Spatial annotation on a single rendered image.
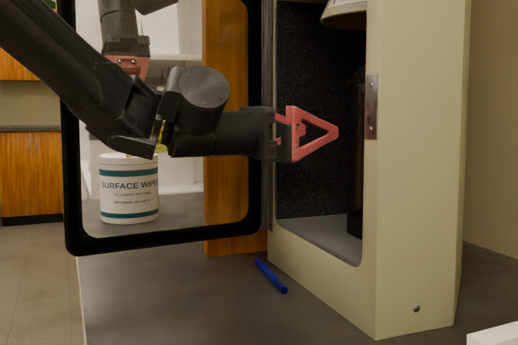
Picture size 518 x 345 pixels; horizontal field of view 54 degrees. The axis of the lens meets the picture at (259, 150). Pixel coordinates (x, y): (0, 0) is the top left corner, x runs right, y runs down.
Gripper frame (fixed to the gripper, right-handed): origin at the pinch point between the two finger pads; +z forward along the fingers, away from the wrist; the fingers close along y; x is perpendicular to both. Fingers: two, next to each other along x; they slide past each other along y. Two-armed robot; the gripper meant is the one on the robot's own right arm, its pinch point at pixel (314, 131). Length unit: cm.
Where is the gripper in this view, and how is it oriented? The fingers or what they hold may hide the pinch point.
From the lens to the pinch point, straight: 69.7
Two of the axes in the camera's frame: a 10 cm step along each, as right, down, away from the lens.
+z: 9.4, -0.4, 3.4
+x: 0.1, 10.0, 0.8
